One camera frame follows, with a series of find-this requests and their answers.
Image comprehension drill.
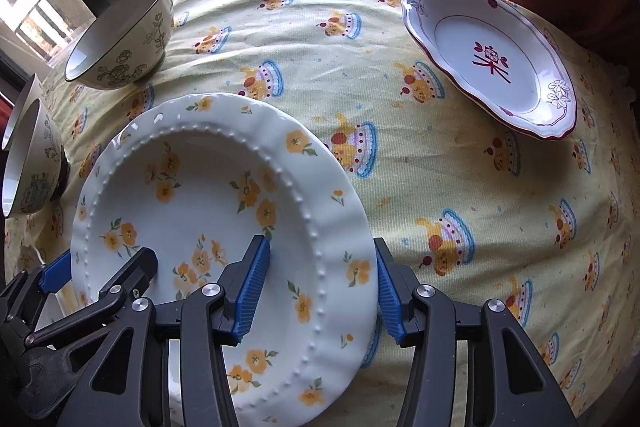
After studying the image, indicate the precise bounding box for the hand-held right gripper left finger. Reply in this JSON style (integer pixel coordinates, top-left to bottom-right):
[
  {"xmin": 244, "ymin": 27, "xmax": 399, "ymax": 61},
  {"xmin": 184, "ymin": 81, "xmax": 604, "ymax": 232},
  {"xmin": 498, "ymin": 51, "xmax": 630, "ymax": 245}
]
[{"xmin": 57, "ymin": 234, "xmax": 273, "ymax": 427}]

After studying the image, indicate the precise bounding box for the yellow printed tablecloth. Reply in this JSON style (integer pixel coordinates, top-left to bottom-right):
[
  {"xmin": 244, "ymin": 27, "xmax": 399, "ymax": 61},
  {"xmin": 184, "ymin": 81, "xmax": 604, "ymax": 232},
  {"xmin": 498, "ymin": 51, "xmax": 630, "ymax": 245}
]
[{"xmin": 0, "ymin": 0, "xmax": 633, "ymax": 427}]

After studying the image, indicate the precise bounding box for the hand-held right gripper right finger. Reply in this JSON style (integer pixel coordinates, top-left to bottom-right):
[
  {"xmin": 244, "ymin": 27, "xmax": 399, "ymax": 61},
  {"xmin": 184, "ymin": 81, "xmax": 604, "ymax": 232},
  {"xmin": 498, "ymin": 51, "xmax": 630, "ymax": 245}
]
[{"xmin": 374, "ymin": 237, "xmax": 581, "ymax": 427}]

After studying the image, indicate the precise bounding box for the white plate with red rim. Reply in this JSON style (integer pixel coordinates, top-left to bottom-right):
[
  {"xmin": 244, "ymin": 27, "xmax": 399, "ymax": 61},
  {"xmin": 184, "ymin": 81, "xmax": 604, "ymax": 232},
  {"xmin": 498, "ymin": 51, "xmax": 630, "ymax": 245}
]
[{"xmin": 401, "ymin": 0, "xmax": 578, "ymax": 142}]

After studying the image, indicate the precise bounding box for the white plate with yellow flowers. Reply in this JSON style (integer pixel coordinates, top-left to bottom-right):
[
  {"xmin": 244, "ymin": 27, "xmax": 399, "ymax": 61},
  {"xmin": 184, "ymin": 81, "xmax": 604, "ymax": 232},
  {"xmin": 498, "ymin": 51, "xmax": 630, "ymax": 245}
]
[{"xmin": 70, "ymin": 93, "xmax": 381, "ymax": 427}]

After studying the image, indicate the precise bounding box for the floral green-rimmed ceramic bowl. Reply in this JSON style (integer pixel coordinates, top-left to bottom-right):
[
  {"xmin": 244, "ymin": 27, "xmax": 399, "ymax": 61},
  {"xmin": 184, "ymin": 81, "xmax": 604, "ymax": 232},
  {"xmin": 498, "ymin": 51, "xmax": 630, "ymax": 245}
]
[
  {"xmin": 1, "ymin": 73, "xmax": 44, "ymax": 152},
  {"xmin": 64, "ymin": 0, "xmax": 173, "ymax": 90},
  {"xmin": 0, "ymin": 99, "xmax": 70, "ymax": 219}
]

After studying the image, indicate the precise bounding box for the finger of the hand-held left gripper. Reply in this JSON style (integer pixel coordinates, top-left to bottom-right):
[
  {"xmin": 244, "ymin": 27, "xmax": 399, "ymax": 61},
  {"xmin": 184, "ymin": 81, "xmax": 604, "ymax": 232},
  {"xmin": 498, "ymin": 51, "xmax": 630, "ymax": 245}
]
[
  {"xmin": 25, "ymin": 247, "xmax": 159, "ymax": 349},
  {"xmin": 9, "ymin": 252, "xmax": 72, "ymax": 324}
]

